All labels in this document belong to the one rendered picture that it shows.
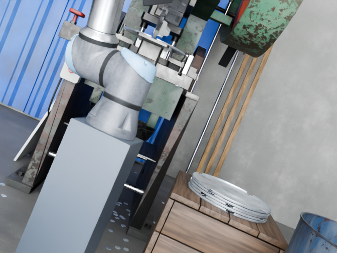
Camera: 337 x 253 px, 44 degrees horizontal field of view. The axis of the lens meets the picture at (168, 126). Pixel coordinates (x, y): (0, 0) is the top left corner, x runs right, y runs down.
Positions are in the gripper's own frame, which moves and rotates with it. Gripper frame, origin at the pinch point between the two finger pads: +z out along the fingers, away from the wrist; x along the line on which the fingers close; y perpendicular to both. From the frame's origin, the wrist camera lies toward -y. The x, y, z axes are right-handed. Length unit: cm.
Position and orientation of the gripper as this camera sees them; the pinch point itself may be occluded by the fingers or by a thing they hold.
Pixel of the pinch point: (153, 35)
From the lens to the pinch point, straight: 174.1
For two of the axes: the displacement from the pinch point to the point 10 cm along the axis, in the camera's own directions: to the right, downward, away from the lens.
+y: 9.1, 3.9, 1.1
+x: 1.1, -5.0, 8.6
